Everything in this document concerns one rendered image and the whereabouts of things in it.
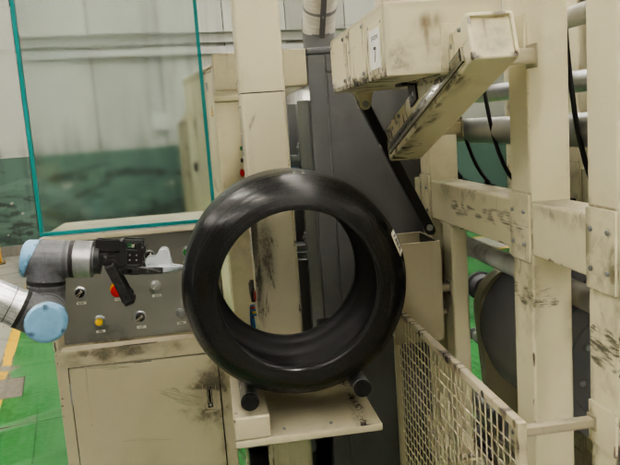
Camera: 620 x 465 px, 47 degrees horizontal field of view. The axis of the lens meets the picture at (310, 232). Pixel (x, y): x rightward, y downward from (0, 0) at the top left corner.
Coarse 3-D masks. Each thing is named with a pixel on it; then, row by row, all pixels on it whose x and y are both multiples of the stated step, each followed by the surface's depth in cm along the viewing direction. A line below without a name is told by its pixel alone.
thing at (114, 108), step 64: (64, 0) 213; (128, 0) 215; (192, 0) 218; (64, 64) 215; (128, 64) 218; (192, 64) 220; (64, 128) 218; (128, 128) 220; (192, 128) 223; (64, 192) 220; (128, 192) 223; (192, 192) 226
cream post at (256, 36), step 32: (256, 0) 194; (256, 32) 195; (256, 64) 197; (256, 96) 198; (256, 128) 199; (256, 160) 200; (288, 160) 202; (256, 224) 203; (288, 224) 204; (256, 256) 204; (288, 256) 205; (256, 288) 206; (288, 288) 207; (288, 320) 208; (288, 448) 214
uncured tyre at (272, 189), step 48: (240, 192) 167; (288, 192) 165; (336, 192) 167; (192, 240) 169; (384, 240) 170; (192, 288) 166; (384, 288) 171; (240, 336) 195; (288, 336) 198; (336, 336) 198; (384, 336) 174; (288, 384) 171; (336, 384) 176
